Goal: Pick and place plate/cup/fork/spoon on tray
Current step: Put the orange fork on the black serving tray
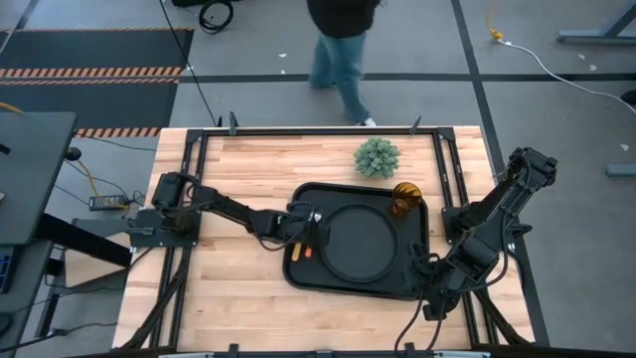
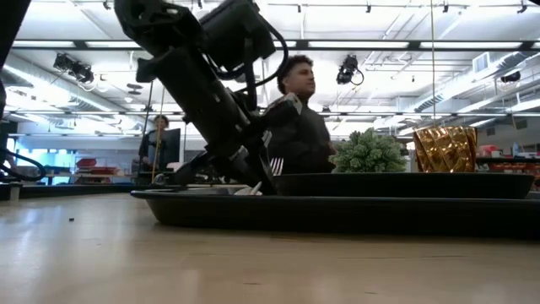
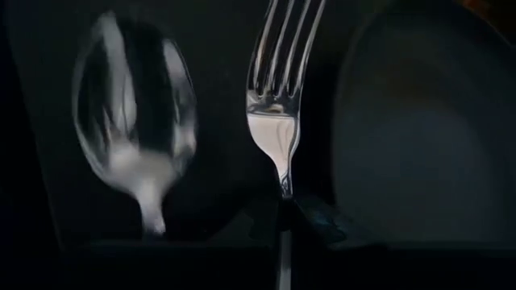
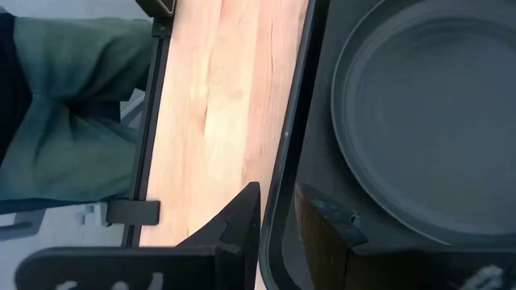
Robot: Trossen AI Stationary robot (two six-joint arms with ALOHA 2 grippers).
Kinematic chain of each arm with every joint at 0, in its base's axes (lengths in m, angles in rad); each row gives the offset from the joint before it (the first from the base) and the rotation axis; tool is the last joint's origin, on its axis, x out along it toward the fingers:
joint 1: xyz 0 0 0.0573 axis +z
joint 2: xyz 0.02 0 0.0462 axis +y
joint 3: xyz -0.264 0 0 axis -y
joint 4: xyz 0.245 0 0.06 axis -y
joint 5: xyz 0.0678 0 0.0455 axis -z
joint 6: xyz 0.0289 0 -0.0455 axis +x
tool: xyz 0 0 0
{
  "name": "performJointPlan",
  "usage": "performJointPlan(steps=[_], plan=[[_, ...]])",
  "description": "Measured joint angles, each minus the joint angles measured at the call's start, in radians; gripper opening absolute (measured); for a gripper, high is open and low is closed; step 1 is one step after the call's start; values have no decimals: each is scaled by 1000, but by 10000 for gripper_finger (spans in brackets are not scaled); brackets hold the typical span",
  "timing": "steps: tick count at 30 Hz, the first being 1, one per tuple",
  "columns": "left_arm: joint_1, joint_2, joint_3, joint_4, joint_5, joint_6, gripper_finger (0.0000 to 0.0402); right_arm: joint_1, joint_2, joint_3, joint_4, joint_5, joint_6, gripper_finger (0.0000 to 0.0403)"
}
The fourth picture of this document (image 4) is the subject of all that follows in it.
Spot black table edge frame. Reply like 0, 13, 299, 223
120, 15, 174, 247

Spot dark grey plate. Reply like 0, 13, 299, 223
330, 0, 516, 247

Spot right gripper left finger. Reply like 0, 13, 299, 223
15, 181, 261, 290

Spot black plastic tray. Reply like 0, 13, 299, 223
257, 0, 516, 290

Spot black frame bracket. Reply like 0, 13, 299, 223
106, 200, 161, 226
135, 0, 177, 18

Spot person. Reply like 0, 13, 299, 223
0, 11, 154, 214

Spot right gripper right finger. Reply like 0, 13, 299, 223
295, 183, 516, 290

